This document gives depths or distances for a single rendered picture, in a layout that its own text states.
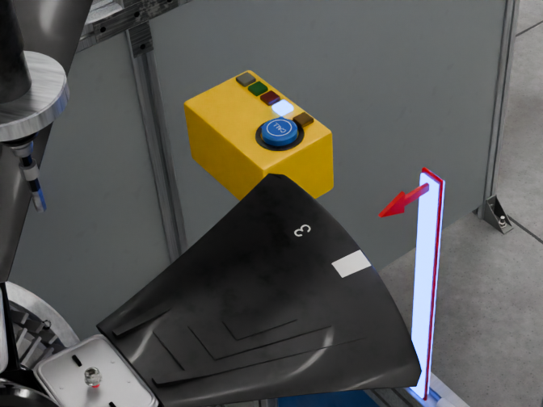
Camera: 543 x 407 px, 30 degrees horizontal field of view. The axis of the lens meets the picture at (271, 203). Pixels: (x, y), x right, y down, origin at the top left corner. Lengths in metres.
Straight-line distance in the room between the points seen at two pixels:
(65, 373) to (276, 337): 0.17
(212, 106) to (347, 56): 0.73
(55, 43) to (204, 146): 0.49
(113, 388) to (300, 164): 0.44
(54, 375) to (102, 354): 0.04
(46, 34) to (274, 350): 0.30
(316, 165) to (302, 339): 0.37
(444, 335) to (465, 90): 0.55
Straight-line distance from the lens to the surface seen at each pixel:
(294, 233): 0.88
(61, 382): 0.79
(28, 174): 0.62
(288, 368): 0.80
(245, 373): 0.79
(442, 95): 2.16
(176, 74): 1.64
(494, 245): 2.51
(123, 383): 0.79
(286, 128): 1.13
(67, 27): 0.75
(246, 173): 1.14
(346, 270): 0.87
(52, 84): 0.58
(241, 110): 1.18
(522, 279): 2.45
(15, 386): 0.71
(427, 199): 0.93
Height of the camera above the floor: 1.81
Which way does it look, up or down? 44 degrees down
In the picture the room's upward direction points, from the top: 5 degrees counter-clockwise
